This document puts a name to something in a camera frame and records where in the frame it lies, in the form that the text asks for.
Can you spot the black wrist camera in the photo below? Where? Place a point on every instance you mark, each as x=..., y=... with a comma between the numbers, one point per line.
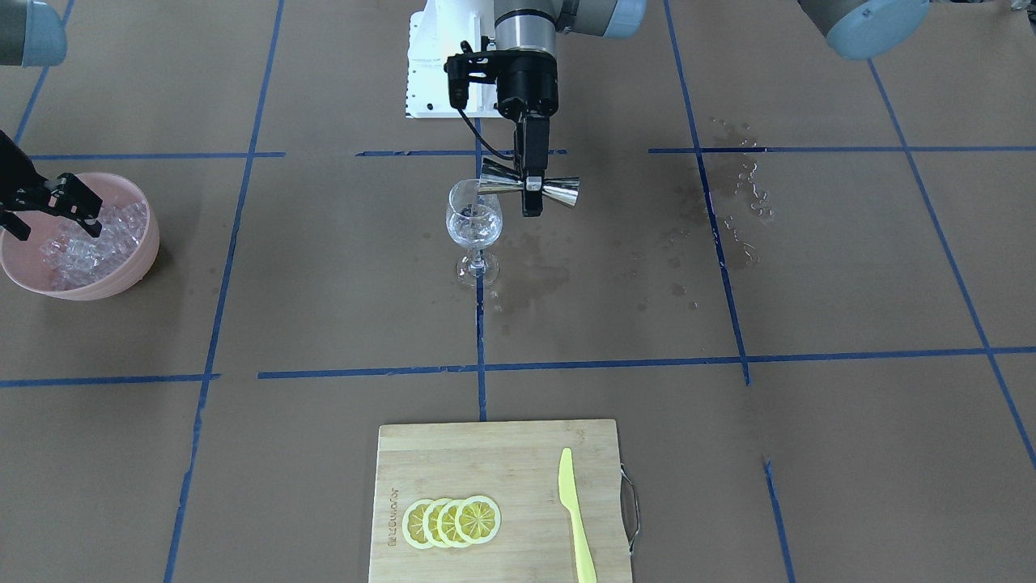
x=468, y=67

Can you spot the pink bowl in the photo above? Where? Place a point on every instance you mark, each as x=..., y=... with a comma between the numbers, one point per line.
x=22, y=261

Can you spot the bamboo cutting board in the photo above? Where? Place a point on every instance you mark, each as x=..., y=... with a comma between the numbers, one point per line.
x=515, y=463

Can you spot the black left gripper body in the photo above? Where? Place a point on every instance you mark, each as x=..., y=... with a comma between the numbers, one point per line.
x=528, y=87

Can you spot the clear wine glass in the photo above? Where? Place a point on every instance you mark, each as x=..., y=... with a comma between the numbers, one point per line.
x=474, y=220

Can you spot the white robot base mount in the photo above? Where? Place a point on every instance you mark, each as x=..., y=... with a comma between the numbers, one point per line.
x=436, y=33

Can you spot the lemon slice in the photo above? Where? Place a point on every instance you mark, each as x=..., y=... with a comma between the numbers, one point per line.
x=477, y=519
x=430, y=522
x=413, y=527
x=445, y=524

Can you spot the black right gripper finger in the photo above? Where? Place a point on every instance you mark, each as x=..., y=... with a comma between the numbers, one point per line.
x=12, y=223
x=67, y=197

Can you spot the yellow plastic knife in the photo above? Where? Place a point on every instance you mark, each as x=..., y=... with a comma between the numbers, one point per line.
x=568, y=497

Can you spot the pile of ice cubes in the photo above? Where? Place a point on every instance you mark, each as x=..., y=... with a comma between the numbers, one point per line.
x=77, y=259

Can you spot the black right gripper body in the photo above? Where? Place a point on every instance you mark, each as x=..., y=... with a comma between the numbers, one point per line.
x=16, y=174

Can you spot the steel double jigger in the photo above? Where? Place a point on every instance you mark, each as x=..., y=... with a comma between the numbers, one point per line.
x=496, y=178

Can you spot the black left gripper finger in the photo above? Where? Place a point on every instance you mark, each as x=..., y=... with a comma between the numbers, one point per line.
x=536, y=158
x=518, y=146

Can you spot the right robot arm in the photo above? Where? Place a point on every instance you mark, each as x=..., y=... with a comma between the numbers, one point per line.
x=34, y=35

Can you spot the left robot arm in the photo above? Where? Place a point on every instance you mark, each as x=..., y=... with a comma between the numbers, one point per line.
x=855, y=30

